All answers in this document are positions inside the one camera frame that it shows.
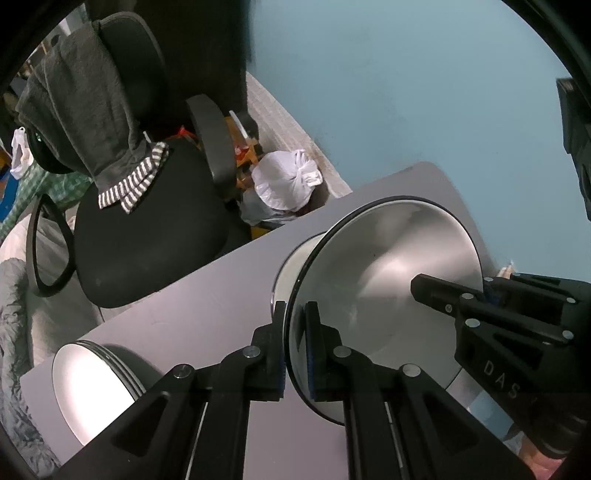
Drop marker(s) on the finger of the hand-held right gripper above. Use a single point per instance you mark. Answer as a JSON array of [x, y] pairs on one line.
[[438, 295], [540, 290]]

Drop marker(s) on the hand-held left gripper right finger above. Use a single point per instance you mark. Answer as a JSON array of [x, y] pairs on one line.
[[311, 360]]

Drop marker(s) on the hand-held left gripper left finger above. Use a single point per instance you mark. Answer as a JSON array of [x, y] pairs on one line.
[[280, 369]]

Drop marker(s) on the silver metal bowl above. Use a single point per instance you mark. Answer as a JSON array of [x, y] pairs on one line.
[[378, 286]]

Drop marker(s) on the white ribbed bowl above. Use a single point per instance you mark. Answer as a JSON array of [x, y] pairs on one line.
[[291, 272]]

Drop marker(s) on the person's right forearm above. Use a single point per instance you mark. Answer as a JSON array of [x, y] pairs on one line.
[[531, 464]]

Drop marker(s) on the dark box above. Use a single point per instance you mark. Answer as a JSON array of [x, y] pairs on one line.
[[575, 138]]

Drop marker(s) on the grey plastic bag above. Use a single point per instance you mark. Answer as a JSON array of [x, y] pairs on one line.
[[258, 210]]

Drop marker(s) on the black office chair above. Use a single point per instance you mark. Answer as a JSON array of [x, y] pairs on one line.
[[152, 240]]

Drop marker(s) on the white tied plastic bag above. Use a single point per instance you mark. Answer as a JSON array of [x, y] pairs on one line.
[[286, 180]]

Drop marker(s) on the orange yellow packaging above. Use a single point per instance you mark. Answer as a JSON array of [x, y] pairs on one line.
[[242, 157]]

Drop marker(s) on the light grey pillow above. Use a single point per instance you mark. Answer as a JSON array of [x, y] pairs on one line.
[[69, 318]]

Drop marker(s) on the grey quilted blanket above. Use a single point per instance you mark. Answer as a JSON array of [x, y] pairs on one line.
[[18, 323]]

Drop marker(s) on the green checkered cloth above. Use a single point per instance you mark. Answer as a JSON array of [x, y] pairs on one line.
[[51, 194]]

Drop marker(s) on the grey sweater with striped hem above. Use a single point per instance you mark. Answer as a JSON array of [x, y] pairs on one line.
[[83, 101]]

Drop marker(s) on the small white plastic bag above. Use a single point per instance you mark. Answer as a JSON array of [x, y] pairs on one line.
[[21, 154]]

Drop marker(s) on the light wooden frame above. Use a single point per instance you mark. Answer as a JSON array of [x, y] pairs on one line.
[[510, 271]]

